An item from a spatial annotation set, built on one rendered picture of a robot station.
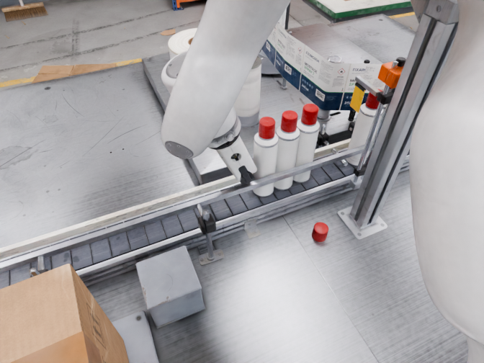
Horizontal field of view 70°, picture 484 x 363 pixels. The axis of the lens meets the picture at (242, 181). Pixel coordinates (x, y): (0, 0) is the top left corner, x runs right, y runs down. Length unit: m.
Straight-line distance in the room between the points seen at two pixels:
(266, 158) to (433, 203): 0.53
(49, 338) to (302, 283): 0.49
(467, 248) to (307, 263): 0.59
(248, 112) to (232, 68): 0.53
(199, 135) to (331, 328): 0.45
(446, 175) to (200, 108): 0.33
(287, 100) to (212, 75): 0.69
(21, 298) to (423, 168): 0.44
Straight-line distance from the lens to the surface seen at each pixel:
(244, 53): 0.47
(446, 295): 0.26
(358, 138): 0.89
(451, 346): 0.81
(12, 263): 0.75
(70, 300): 0.47
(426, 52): 0.61
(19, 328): 0.48
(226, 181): 0.81
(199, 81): 0.47
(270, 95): 1.16
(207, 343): 0.71
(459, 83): 0.24
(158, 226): 0.79
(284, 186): 0.83
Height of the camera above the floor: 1.51
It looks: 47 degrees down
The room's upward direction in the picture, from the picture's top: straight up
